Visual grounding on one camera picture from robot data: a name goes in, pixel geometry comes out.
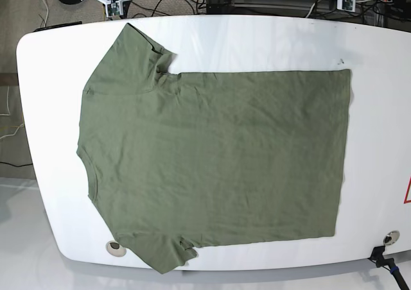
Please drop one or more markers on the black clamp with cable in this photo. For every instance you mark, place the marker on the black clamp with cable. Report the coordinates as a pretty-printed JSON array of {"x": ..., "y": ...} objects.
[{"x": 380, "y": 261}]

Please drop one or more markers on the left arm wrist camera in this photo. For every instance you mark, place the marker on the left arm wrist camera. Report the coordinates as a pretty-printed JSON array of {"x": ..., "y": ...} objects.
[{"x": 346, "y": 5}]

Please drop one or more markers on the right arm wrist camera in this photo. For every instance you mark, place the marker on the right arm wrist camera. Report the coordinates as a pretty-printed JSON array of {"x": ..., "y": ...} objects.
[{"x": 114, "y": 9}]

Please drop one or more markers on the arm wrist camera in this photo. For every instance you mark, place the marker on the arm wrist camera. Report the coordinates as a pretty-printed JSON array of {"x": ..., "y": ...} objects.
[
  {"x": 346, "y": 5},
  {"x": 114, "y": 9}
]

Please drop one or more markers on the left table grommet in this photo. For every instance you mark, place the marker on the left table grommet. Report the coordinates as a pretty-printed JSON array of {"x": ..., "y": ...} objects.
[{"x": 115, "y": 249}]

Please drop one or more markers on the table grommet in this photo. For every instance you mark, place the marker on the table grommet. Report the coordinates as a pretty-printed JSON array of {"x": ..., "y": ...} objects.
[
  {"x": 115, "y": 249},
  {"x": 391, "y": 238}
]

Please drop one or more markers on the red warning sticker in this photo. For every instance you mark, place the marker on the red warning sticker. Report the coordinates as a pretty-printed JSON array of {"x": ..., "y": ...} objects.
[{"x": 407, "y": 195}]

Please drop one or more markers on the right table grommet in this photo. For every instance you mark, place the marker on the right table grommet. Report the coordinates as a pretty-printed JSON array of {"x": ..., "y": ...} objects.
[{"x": 391, "y": 238}]

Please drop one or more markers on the olive green T-shirt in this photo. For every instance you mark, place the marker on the olive green T-shirt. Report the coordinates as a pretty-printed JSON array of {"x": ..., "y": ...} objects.
[{"x": 178, "y": 162}]

